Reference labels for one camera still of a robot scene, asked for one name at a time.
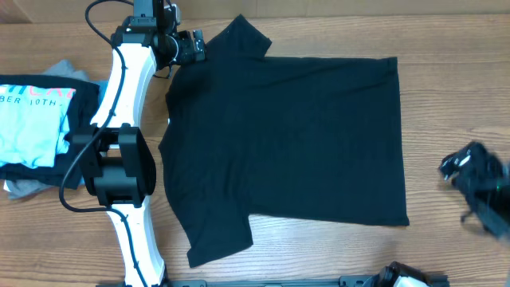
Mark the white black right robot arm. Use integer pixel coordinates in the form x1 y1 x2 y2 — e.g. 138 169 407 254
363 141 509 287

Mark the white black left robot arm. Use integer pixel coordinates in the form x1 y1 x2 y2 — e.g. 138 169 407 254
70 0 206 287

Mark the folded blue shirt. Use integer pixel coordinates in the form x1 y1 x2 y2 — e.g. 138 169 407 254
95 81 108 104

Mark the folded black printed t-shirt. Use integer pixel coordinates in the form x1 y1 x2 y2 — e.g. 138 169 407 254
1 75 100 186

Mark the folded grey shirt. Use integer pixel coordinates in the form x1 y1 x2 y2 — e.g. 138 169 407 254
3 60 89 199

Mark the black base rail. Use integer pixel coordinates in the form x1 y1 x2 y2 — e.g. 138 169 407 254
95 274 383 287

